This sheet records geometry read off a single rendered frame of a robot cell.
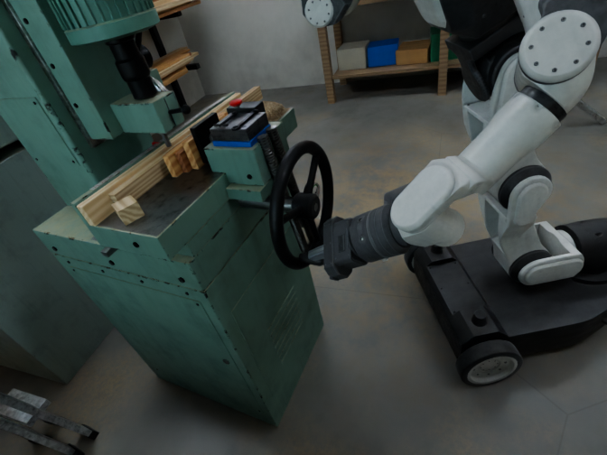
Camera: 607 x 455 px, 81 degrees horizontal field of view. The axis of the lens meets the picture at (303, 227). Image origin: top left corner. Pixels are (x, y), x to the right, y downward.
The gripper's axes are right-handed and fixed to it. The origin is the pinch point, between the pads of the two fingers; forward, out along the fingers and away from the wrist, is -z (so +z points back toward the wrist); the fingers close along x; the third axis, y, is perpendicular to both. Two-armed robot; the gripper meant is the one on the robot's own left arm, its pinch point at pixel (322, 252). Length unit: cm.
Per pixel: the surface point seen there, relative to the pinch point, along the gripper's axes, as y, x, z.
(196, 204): 20.2, 9.8, -16.4
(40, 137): 47, 30, -49
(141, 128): 31, 29, -26
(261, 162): 11.3, 19.3, -6.7
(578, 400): -99, -29, 15
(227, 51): -91, 328, -237
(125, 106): 36, 32, -25
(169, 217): 24.7, 6.0, -17.9
